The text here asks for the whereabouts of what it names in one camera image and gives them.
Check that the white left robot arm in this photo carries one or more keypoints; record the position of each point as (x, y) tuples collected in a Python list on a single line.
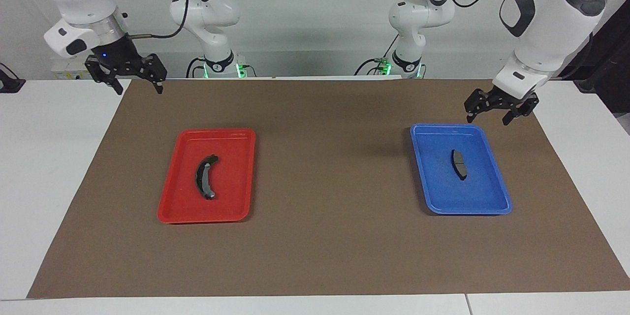
[(546, 24)]

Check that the dark furniture piece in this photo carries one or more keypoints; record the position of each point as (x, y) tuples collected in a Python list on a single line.
[(610, 59)]

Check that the blue plastic tray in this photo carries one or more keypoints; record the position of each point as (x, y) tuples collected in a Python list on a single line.
[(443, 182)]

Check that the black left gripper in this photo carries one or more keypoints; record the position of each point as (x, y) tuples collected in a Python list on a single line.
[(507, 101)]

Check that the white wall power strip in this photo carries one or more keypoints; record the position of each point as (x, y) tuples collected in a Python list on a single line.
[(64, 71)]

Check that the long curved brake pad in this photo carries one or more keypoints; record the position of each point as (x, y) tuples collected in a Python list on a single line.
[(202, 177)]

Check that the black clamp mount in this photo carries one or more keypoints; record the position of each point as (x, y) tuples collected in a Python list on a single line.
[(10, 82)]

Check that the short grey brake pad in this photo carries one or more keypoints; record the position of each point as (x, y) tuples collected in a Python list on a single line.
[(459, 165)]

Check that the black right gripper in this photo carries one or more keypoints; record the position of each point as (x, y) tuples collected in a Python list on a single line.
[(118, 61)]

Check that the red plastic tray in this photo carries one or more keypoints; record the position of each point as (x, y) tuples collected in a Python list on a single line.
[(231, 177)]

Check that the brown paper table mat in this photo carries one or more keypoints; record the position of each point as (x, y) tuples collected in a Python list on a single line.
[(344, 246)]

